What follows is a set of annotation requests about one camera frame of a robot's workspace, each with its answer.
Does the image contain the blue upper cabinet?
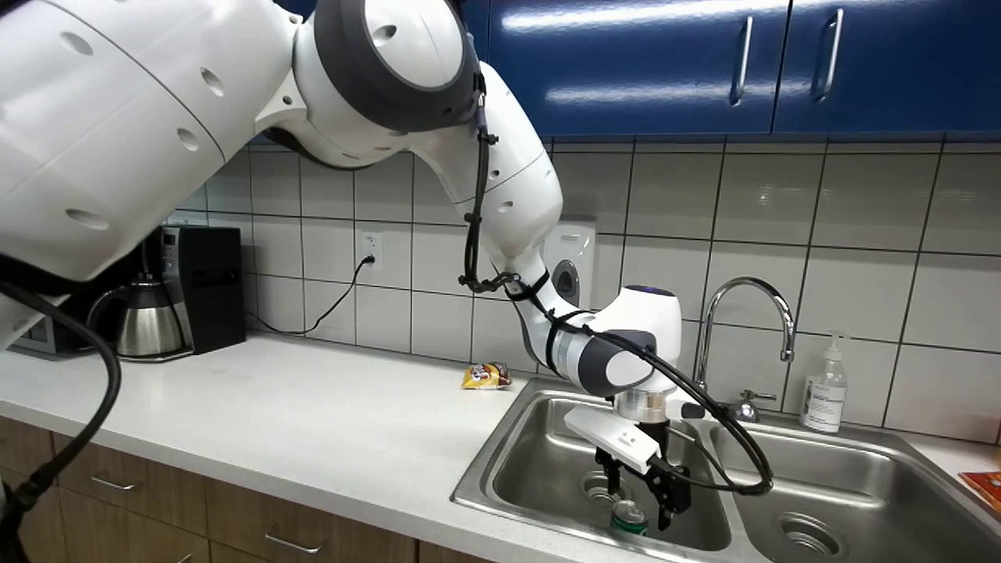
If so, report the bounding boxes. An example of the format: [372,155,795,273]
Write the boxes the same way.
[273,0,1001,148]

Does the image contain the steel coffee carafe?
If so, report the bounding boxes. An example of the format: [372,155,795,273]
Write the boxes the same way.
[86,279,184,360]

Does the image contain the clear soap pump bottle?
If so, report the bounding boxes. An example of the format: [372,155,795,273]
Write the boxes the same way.
[802,334,846,433]

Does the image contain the green soda can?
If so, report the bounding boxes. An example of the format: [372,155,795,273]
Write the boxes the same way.
[609,501,648,534]

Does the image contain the stainless steel double sink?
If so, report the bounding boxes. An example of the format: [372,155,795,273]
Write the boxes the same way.
[454,386,1001,563]

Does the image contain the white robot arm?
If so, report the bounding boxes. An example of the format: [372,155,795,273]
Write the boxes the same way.
[0,0,691,516]

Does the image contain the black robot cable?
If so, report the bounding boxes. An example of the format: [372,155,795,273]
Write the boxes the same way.
[456,91,777,501]

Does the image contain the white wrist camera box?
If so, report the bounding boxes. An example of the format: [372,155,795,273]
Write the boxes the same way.
[562,406,661,471]

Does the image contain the black coffee maker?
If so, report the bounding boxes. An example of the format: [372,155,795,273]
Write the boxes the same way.
[150,226,247,354]

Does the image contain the white wall soap dispenser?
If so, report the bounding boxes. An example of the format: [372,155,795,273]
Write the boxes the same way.
[544,221,596,306]

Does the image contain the wooden lower cabinet drawers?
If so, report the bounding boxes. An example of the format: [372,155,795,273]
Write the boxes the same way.
[21,447,486,563]

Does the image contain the chrome kitchen faucet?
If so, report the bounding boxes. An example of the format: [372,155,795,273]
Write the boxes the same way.
[691,276,795,421]

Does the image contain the black power cord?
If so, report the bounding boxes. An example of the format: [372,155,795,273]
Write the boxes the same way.
[247,251,380,342]

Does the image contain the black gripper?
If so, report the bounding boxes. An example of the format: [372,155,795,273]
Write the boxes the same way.
[593,421,691,531]

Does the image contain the yellow snack wrapper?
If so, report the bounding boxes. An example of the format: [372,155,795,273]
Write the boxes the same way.
[459,362,512,390]

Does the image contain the orange item on counter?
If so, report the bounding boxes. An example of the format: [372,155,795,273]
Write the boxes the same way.
[959,471,1001,512]

